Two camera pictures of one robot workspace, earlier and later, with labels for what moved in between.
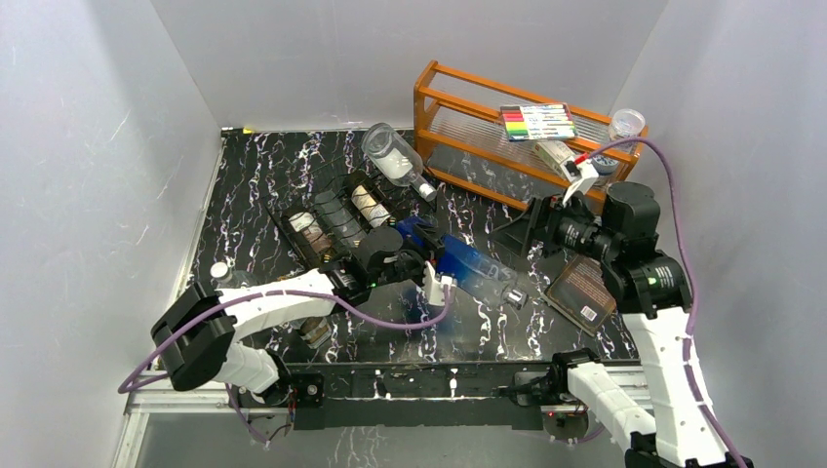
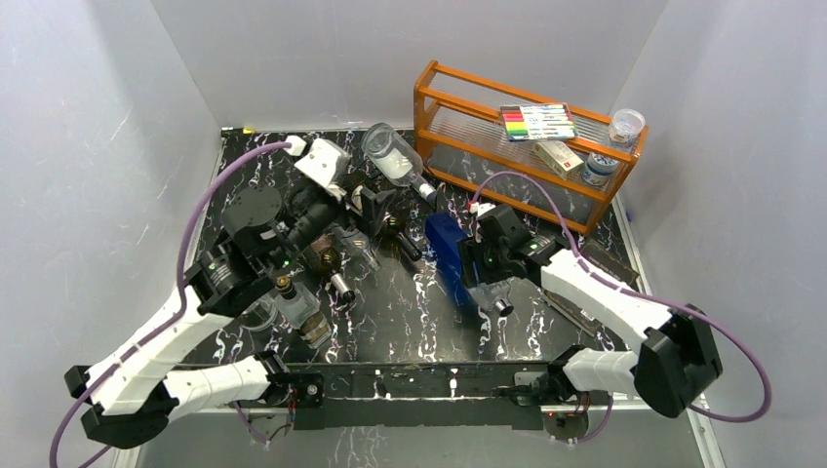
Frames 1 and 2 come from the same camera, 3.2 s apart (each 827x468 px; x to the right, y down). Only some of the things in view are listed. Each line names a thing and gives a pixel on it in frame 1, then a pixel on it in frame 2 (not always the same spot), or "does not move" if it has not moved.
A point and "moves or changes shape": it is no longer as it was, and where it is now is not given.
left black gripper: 418,280 -> 337,206
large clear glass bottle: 396,159 does not move
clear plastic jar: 625,123 does not move
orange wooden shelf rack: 523,151 does not move
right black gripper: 515,235 -> 470,250
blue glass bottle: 462,264 moves or changes shape
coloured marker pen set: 538,122 does not move
